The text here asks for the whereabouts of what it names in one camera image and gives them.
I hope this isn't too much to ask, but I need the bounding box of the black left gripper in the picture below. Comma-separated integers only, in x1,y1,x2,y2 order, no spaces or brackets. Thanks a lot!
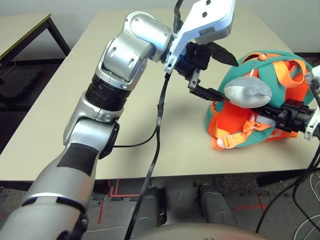
175,41,239,102

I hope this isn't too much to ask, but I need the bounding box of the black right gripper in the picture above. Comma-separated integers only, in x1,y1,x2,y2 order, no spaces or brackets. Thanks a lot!
252,99,314,133

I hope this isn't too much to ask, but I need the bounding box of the teal and orange backpack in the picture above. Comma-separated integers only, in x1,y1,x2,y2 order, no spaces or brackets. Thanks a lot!
205,49,315,151

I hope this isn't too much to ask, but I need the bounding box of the grey plush whale charm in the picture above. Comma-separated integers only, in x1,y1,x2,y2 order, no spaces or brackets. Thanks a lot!
224,76,273,109

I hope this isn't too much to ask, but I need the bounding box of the black table base bar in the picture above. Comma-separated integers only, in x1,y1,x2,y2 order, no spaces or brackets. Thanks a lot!
257,171,311,187

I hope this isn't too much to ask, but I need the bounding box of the red floor tape cross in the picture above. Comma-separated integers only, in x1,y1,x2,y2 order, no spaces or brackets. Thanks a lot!
233,196,270,214

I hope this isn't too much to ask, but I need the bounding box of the dark grey robot right leg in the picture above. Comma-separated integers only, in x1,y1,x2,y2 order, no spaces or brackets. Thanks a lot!
197,183,238,226

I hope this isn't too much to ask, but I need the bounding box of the beige robot torso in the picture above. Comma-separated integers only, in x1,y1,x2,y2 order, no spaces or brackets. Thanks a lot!
129,222,273,240

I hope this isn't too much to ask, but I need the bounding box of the orange floor tape corner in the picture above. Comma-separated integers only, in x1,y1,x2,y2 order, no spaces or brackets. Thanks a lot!
108,179,140,198

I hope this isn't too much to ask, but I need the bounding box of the black floor mat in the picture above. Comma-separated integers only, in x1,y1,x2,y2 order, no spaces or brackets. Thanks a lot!
0,68,42,101

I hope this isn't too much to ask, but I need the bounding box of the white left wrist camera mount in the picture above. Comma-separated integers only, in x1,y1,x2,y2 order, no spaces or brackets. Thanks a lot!
163,0,236,75

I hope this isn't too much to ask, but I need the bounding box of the black flat camera cable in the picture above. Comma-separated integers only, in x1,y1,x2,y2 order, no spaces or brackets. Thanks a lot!
124,0,184,240

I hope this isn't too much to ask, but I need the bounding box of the black hanging cable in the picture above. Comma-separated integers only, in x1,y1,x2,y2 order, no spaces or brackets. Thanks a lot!
254,149,320,235
292,174,320,232

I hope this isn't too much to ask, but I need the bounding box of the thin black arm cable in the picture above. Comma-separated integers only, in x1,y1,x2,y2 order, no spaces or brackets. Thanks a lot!
113,127,158,149

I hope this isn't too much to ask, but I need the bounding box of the white floor cable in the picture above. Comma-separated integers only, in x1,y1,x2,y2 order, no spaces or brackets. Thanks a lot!
293,212,320,240

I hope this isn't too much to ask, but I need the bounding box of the beige side table black frame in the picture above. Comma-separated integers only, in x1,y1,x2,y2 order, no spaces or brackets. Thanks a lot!
0,12,72,66

